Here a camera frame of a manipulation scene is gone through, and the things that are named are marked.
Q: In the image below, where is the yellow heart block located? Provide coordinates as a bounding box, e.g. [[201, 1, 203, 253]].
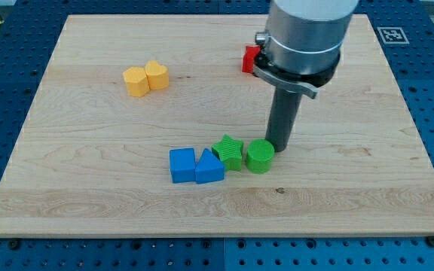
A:
[[145, 60, 170, 90]]

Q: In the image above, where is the blue cube block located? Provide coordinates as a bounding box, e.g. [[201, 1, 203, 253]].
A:
[[170, 148, 196, 183]]

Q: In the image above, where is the red block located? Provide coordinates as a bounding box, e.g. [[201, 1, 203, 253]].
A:
[[241, 45, 261, 74]]

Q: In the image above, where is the blue triangle block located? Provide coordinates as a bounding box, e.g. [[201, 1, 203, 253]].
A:
[[195, 148, 225, 184]]

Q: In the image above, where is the wooden board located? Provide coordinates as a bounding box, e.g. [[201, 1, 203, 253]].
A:
[[0, 15, 434, 239]]

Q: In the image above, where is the green star block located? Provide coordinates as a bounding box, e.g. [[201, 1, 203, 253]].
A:
[[212, 134, 244, 171]]

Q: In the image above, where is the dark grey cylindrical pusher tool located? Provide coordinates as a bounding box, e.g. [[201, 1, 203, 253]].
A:
[[265, 88, 302, 152]]

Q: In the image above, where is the white fiducial marker tag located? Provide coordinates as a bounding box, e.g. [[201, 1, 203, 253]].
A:
[[377, 26, 409, 44]]

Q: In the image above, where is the green cylinder block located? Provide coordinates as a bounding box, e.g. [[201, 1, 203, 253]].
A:
[[246, 139, 275, 174]]

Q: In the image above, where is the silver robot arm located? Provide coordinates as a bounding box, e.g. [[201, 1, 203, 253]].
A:
[[253, 0, 358, 99]]

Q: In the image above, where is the yellow hexagon block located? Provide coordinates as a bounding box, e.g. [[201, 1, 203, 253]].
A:
[[123, 67, 150, 97]]

